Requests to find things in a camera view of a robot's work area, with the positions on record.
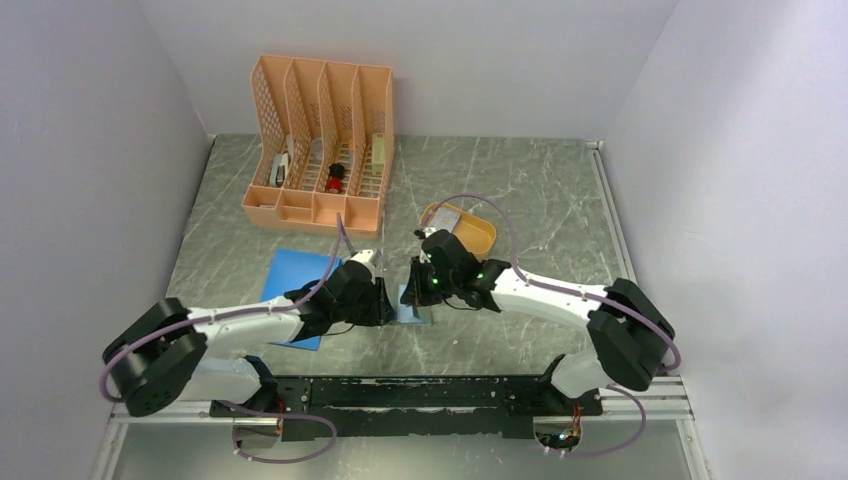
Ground pale green eraser block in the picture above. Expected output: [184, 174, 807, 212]
[370, 133, 386, 176]

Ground orange plastic file organizer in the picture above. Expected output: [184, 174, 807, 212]
[242, 55, 395, 239]

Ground blue notebook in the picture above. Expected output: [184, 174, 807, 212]
[259, 248, 344, 352]

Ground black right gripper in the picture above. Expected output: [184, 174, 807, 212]
[401, 255, 459, 307]

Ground aluminium table edge rail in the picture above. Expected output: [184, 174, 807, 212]
[585, 140, 638, 282]

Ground yellow oval tray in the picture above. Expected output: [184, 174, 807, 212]
[420, 202, 497, 260]

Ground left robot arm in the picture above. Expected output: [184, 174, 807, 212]
[101, 259, 396, 417]

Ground white grey utility knife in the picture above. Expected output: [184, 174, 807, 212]
[269, 150, 290, 188]

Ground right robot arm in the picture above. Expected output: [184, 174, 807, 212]
[401, 228, 674, 414]

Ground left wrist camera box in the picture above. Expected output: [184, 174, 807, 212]
[350, 249, 379, 269]

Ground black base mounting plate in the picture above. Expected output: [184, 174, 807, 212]
[244, 368, 603, 439]

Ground silver VIP card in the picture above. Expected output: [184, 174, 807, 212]
[428, 204, 461, 232]

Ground aluminium front frame rail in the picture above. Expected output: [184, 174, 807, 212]
[92, 375, 710, 479]

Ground red black small bottle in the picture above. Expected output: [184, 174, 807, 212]
[326, 163, 346, 194]

